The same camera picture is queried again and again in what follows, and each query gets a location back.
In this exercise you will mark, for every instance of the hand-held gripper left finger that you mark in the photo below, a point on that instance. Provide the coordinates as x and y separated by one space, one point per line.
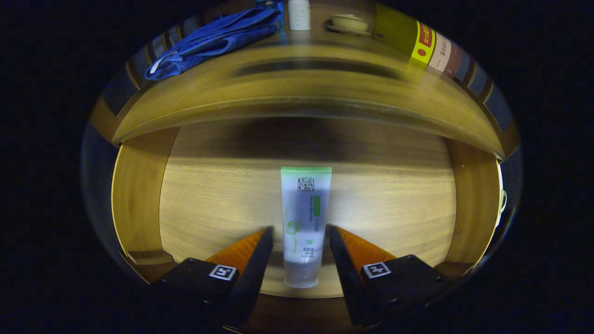
253 273

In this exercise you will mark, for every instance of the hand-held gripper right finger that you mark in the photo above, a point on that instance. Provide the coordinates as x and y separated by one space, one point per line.
345 273

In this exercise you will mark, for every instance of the white and green tube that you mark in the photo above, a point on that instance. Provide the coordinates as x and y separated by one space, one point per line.
304 208

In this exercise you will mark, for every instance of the wooden drawer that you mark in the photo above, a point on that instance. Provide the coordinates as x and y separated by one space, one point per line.
209 199

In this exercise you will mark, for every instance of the wooden cabinet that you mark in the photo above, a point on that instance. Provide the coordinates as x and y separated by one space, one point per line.
320 11

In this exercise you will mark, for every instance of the blue folded towel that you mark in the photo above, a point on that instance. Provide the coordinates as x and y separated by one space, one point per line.
218 39

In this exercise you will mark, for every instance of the brown book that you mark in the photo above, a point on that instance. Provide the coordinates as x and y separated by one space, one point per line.
457 60

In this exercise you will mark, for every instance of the beige saucer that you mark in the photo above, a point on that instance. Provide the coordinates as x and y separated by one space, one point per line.
348 33

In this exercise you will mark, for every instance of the orange and white book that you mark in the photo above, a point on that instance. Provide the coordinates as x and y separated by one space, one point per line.
440 52

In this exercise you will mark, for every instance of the yellow book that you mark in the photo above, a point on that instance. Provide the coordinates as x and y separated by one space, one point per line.
394 30

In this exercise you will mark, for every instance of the beige lidded teacup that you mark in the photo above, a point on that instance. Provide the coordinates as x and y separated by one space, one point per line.
349 22

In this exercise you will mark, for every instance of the blue cosmetic bottle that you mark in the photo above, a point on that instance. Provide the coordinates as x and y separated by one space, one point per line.
281 21

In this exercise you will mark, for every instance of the white pump bottle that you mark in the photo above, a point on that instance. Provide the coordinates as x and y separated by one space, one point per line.
299 16

